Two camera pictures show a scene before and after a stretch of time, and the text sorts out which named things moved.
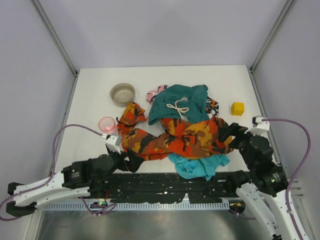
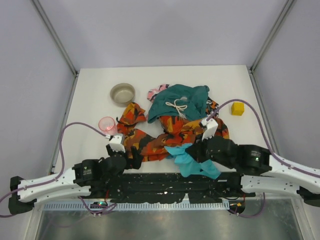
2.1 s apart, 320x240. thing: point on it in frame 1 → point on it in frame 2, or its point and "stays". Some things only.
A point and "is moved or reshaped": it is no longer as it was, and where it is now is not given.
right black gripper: [235, 135] → [199, 147]
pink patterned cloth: [151, 94] stays
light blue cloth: [189, 167] is moved or reshaped
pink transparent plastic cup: [107, 125] stays
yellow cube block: [237, 108] stays
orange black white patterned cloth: [212, 107] stays
